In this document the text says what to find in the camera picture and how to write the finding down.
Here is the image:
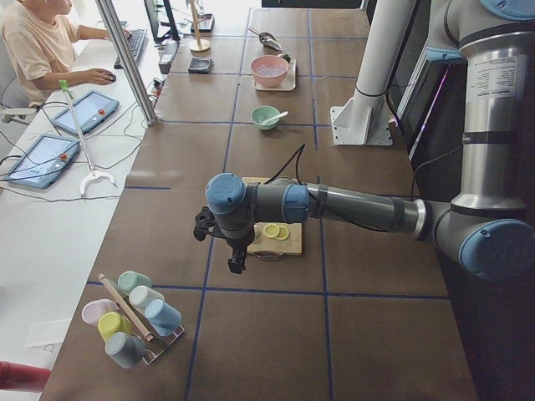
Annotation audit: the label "black monitor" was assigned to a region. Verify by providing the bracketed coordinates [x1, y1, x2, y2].
[144, 0, 180, 43]

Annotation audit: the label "pink bowl of ice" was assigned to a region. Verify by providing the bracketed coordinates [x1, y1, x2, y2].
[250, 55, 289, 88]

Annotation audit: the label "black keyboard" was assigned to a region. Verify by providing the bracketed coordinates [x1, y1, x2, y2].
[126, 29, 148, 65]

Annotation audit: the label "light blue cup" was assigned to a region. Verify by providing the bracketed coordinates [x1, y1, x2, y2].
[144, 299, 182, 337]

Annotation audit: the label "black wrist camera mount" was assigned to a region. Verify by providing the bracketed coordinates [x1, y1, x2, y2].
[193, 206, 218, 241]

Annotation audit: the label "yellow cup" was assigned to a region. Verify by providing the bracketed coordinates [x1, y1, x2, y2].
[97, 312, 133, 342]

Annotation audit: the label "aluminium frame post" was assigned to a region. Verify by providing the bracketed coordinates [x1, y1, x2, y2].
[96, 0, 157, 126]

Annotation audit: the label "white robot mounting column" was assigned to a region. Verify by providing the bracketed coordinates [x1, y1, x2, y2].
[330, 0, 417, 146]

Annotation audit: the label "wooden rack handle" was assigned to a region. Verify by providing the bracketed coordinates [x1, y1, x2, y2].
[98, 274, 155, 343]

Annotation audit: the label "pink cup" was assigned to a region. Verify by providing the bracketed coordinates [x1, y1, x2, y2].
[81, 298, 117, 326]

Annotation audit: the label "lower blue teach pendant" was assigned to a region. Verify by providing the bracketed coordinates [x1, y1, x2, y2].
[2, 135, 80, 189]

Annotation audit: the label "reacher grabber tool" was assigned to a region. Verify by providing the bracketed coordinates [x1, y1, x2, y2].
[59, 79, 117, 197]

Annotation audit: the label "wire cup rack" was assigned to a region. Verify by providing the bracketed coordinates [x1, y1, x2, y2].
[131, 325, 186, 365]

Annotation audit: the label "beige plastic tray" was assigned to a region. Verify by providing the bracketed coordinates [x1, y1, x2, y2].
[253, 58, 297, 92]

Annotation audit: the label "wooden mug tree stand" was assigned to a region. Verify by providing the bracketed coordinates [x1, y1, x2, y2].
[188, 0, 211, 54]

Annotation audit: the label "metal ice scoop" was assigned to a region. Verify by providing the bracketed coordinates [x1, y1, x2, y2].
[247, 27, 282, 51]

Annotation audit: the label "folded grey cloth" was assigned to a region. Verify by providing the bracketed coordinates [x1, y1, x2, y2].
[187, 57, 213, 74]

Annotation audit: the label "white spoon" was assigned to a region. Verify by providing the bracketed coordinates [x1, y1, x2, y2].
[259, 111, 288, 125]

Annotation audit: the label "yellow lemon slices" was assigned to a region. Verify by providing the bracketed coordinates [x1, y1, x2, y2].
[262, 223, 290, 241]

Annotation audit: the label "mint green cup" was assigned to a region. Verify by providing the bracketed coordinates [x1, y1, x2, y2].
[117, 271, 152, 294]

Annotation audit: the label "green ceramic bowl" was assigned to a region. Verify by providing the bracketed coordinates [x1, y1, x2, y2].
[251, 105, 279, 130]

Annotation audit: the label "red bottle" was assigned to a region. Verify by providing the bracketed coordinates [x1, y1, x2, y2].
[1, 361, 51, 393]

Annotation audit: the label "grey cup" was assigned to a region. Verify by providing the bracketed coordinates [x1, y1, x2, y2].
[104, 332, 145, 369]

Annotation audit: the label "blue teach pendant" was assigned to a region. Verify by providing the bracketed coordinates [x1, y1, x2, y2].
[2, 135, 80, 189]
[52, 90, 120, 135]

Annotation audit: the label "bamboo cutting board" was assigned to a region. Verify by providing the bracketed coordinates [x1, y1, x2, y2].
[242, 176, 303, 261]

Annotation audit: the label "person in peach shirt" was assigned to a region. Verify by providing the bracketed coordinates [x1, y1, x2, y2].
[1, 0, 113, 106]

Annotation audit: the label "white cup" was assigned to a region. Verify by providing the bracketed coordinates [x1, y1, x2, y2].
[129, 285, 165, 313]

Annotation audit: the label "upper blue teach pendant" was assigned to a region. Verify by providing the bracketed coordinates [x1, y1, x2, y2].
[52, 90, 120, 135]

